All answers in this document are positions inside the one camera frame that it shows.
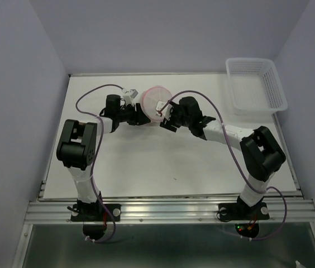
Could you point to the white mesh laundry bag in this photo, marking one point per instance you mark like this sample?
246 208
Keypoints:
149 99

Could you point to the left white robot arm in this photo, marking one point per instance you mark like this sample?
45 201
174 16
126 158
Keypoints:
78 148

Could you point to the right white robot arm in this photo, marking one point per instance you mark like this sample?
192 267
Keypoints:
262 155

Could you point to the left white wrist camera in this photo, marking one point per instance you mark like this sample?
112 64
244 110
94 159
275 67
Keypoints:
129 96

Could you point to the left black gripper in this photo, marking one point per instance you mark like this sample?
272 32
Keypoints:
138 118

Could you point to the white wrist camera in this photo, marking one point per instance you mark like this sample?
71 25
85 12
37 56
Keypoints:
129 96
163 109

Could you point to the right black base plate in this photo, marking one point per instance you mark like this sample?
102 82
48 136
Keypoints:
246 218

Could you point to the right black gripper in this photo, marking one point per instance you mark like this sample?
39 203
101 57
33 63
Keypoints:
166 124

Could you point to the white plastic basket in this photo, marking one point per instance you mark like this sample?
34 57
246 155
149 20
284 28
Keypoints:
255 87

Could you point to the aluminium front rail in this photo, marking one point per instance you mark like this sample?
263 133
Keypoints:
162 211

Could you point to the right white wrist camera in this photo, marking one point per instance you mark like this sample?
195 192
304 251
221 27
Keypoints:
163 109

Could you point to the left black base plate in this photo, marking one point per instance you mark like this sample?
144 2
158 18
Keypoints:
99 222

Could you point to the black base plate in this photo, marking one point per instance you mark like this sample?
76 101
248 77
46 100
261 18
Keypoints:
246 218
99 222

